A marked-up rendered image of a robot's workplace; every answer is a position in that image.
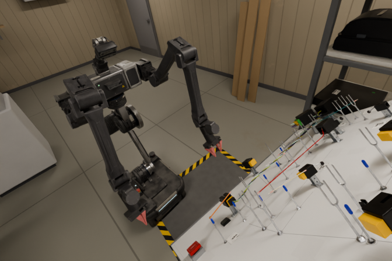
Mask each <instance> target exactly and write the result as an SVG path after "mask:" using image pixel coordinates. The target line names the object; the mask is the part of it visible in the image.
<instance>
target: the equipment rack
mask: <svg viewBox="0 0 392 261"><path fill-rule="evenodd" d="M341 1H342V0H332V1H331V5H330V10H329V13H328V16H327V21H326V24H325V28H324V32H323V36H322V39H321V44H320V48H319V51H318V55H317V59H316V63H315V66H314V71H313V75H312V78H311V82H310V86H309V91H308V93H307V98H306V102H305V105H304V109H303V112H304V111H306V110H307V109H314V108H315V107H316V105H314V104H312V103H313V99H314V95H315V92H316V88H317V84H318V82H319V78H320V74H321V70H322V67H323V64H324V62H330V63H334V64H339V65H342V68H341V72H340V74H339V77H338V79H340V80H342V81H346V80H344V78H345V75H346V72H347V70H348V67H353V68H358V69H364V70H367V71H372V72H378V73H381V74H386V75H391V76H392V59H391V58H386V57H378V56H374V55H367V54H359V53H353V52H348V51H341V50H334V49H333V48H332V47H333V44H332V45H330V46H329V43H330V39H331V35H332V33H333V29H334V25H335V21H336V18H337V15H338V11H339V8H340V4H341ZM372 2H373V0H366V1H365V3H364V6H363V9H362V12H361V14H363V13H365V12H368V11H370V7H371V5H372ZM329 56H331V57H329ZM335 57H337V58H335ZM341 58H344V59H341ZM352 60H353V61H352ZM356 61H359V62H356ZM362 62H365V63H362ZM366 63H369V64H366ZM371 64H374V65H371ZM377 65H381V66H384V67H381V66H377ZM386 67H389V68H386ZM347 82H349V81H347ZM351 83H354V82H351ZM355 84H358V83H355ZM358 85H361V84H358ZM362 86H366V85H362ZM367 87H370V86H367ZM370 88H373V87H370ZM374 89H377V88H374ZM378 90H381V89H378ZM381 91H384V90H381ZM385 92H388V94H387V96H386V97H385V99H384V101H387V102H388V101H390V100H392V92H389V91H385Z"/></svg>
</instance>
